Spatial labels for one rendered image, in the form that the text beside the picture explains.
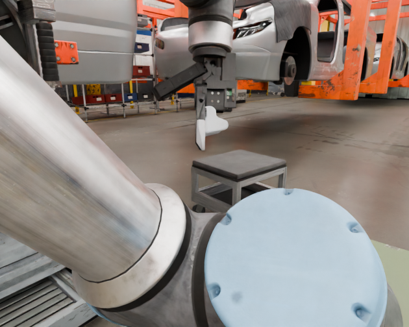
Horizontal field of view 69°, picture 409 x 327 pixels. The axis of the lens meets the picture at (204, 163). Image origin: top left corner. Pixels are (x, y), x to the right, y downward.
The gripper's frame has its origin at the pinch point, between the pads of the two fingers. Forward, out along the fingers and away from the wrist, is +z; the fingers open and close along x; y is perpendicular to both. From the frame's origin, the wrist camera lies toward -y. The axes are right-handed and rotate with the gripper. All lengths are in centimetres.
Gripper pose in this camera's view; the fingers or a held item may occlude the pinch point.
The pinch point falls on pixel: (198, 150)
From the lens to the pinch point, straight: 61.4
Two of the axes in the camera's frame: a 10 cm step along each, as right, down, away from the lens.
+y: 10.0, 0.2, 0.5
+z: -0.2, 10.0, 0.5
